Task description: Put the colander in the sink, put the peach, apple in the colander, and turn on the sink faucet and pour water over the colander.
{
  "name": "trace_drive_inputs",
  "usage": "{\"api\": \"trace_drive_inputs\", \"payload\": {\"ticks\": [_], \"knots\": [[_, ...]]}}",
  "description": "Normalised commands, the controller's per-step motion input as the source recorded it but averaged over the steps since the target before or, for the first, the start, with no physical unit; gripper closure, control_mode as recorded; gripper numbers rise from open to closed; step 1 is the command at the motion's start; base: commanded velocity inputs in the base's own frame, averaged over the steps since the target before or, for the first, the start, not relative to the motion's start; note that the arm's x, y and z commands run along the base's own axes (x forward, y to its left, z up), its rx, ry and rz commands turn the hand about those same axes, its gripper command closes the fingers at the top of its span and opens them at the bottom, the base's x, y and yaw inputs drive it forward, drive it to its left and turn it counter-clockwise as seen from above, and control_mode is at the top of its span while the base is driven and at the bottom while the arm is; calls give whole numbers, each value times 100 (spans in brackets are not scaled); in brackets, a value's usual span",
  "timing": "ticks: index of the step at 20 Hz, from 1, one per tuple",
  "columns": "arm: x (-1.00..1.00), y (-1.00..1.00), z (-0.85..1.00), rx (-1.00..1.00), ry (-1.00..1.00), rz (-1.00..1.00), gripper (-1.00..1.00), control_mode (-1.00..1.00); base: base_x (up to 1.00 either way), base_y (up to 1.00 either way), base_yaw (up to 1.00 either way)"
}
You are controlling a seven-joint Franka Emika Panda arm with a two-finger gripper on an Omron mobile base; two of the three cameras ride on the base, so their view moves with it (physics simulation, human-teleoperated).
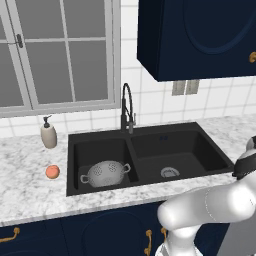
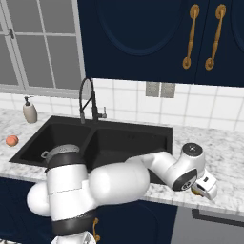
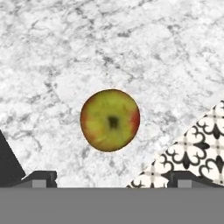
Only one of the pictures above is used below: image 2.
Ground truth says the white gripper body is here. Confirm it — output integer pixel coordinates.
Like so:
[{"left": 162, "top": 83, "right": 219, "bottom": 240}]
[{"left": 193, "top": 182, "right": 219, "bottom": 201}]

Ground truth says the yellow apple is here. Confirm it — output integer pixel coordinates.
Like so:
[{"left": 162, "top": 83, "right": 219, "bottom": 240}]
[{"left": 191, "top": 187, "right": 204, "bottom": 197}]

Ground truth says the black double sink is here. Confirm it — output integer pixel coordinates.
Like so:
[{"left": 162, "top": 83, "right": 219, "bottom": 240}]
[{"left": 9, "top": 114, "right": 174, "bottom": 186}]

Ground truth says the black spring faucet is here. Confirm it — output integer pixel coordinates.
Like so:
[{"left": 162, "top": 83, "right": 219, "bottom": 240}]
[{"left": 78, "top": 76, "right": 108, "bottom": 125}]

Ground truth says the grey metal colander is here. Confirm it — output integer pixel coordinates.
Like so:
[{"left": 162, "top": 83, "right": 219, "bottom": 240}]
[{"left": 40, "top": 143, "right": 81, "bottom": 160}]

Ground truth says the orange peach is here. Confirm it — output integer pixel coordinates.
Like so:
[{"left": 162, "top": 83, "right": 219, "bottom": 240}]
[{"left": 5, "top": 134, "right": 20, "bottom": 148}]

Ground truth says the grey dishwasher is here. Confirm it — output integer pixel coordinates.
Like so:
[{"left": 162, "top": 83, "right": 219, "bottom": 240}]
[{"left": 170, "top": 205, "right": 244, "bottom": 244}]

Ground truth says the navy base cupboard door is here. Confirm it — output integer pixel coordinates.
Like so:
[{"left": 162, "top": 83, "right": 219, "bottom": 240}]
[
  {"left": 0, "top": 176, "right": 56, "bottom": 244},
  {"left": 93, "top": 199, "right": 179, "bottom": 244}
]

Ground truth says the beige soap dispenser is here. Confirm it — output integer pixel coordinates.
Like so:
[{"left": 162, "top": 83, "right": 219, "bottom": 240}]
[{"left": 22, "top": 95, "right": 39, "bottom": 125}]

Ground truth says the white framed window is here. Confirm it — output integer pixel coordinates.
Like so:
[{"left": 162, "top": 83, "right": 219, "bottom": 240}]
[{"left": 0, "top": 0, "right": 87, "bottom": 97}]

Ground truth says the black dishwasher handle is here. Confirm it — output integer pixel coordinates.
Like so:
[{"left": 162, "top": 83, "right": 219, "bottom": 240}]
[{"left": 191, "top": 208, "right": 244, "bottom": 228}]

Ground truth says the grey wall outlet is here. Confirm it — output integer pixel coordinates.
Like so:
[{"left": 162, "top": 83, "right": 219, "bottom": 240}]
[
  {"left": 159, "top": 82, "right": 176, "bottom": 99},
  {"left": 145, "top": 81, "right": 161, "bottom": 98}
]

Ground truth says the brass base cupboard handle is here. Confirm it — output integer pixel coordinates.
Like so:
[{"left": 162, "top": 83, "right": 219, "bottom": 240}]
[{"left": 91, "top": 217, "right": 101, "bottom": 243}]

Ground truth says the navy wall cupboard door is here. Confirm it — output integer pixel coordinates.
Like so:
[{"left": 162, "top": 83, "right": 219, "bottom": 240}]
[
  {"left": 193, "top": 0, "right": 244, "bottom": 88},
  {"left": 76, "top": 0, "right": 211, "bottom": 86}
]

